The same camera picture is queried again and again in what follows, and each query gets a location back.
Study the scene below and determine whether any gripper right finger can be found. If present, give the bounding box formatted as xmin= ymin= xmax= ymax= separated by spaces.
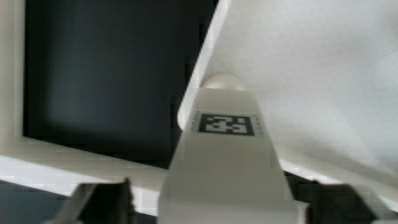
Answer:
xmin=353 ymin=185 xmax=398 ymax=224

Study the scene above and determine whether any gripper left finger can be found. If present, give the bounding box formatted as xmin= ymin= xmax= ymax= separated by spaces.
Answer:
xmin=43 ymin=183 xmax=98 ymax=224

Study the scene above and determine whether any white desk leg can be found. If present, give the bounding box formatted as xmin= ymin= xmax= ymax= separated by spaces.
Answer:
xmin=158 ymin=74 xmax=305 ymax=224

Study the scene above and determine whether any white desk top tray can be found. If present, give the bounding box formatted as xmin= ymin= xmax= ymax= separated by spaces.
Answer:
xmin=188 ymin=0 xmax=398 ymax=211

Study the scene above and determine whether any white U-shaped fence frame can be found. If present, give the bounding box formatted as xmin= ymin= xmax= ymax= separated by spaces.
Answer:
xmin=0 ymin=0 xmax=172 ymax=214

